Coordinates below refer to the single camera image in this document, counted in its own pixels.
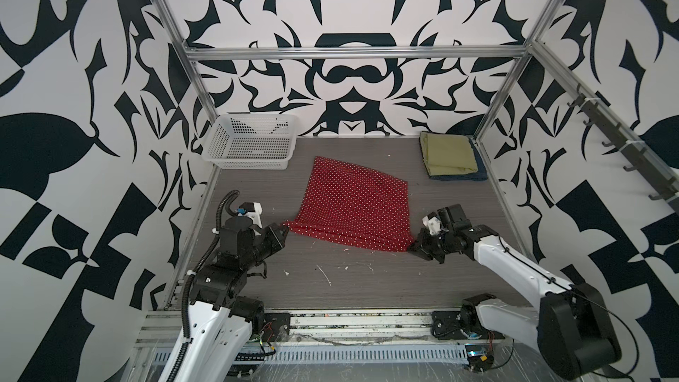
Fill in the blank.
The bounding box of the aluminium front rail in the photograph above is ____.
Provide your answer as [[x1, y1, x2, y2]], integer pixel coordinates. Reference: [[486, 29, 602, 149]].
[[132, 306, 585, 348]]

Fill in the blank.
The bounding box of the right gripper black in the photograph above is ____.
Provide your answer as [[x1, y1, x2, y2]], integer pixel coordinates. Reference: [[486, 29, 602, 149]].
[[407, 225, 456, 262]]

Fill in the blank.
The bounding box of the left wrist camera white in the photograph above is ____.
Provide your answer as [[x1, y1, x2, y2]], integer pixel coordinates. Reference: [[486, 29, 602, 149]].
[[237, 202, 263, 228]]

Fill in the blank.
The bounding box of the blue denim skirt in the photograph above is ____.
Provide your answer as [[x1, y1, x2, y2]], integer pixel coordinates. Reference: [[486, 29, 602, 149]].
[[466, 138, 488, 181]]

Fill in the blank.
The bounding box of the grey wall hook rail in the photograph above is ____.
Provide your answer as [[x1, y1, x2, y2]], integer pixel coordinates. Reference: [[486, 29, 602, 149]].
[[569, 83, 678, 213]]

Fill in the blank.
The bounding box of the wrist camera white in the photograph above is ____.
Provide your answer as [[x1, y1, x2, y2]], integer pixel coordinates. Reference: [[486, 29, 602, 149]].
[[422, 212, 442, 237], [237, 202, 263, 228]]

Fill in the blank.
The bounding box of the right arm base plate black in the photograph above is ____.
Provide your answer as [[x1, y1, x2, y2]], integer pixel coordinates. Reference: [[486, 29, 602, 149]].
[[431, 311, 506, 341]]

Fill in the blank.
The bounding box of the red polka dot skirt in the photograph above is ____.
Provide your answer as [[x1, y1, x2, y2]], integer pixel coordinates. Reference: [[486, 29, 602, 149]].
[[284, 157, 414, 252]]

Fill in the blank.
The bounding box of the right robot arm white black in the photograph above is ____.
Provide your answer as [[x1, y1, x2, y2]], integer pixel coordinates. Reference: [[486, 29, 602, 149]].
[[408, 204, 622, 380]]

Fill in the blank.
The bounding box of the aluminium frame crossbar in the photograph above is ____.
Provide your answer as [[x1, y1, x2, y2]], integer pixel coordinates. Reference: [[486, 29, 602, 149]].
[[185, 45, 526, 61]]

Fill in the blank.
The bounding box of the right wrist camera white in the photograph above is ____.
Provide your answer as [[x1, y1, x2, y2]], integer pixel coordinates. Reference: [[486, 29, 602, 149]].
[[422, 212, 442, 237]]

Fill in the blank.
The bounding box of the white slotted cable duct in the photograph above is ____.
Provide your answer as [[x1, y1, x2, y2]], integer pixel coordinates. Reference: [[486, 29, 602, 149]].
[[232, 346, 468, 366]]

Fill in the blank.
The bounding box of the small circuit board right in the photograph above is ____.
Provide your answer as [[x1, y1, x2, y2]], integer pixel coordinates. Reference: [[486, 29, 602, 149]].
[[465, 345, 494, 373]]

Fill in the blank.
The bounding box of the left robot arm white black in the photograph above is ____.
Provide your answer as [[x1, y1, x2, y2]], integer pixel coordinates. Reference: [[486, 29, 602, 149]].
[[159, 216, 289, 381]]

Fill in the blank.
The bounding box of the olive green skirt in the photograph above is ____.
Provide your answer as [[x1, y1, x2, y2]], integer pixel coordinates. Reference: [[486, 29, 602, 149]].
[[419, 132, 478, 177]]

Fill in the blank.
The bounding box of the white plastic basket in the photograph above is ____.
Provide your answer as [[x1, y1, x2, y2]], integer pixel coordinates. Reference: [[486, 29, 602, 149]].
[[202, 113, 298, 171]]

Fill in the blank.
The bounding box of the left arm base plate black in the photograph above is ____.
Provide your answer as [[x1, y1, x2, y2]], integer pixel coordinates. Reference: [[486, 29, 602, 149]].
[[259, 312, 292, 343]]

